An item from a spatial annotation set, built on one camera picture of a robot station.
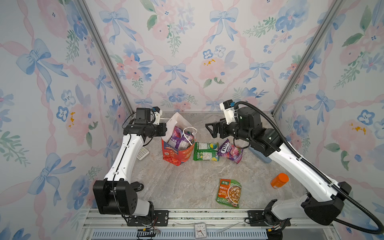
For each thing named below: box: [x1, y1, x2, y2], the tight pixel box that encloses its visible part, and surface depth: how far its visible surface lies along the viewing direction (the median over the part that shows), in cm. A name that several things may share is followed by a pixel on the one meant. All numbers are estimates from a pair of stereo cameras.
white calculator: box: [136, 146, 150, 161], surface depth 97 cm
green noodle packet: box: [216, 178, 242, 208], surface depth 83 cm
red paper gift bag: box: [161, 112, 196, 166], surface depth 85 cm
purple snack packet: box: [168, 126, 195, 151], surface depth 85 cm
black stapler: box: [130, 181, 144, 193], surface depth 84 cm
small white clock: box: [194, 222, 207, 239], surface depth 71 cm
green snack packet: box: [193, 142, 220, 162], surface depth 97 cm
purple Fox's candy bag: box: [217, 138, 244, 164], surface depth 97 cm
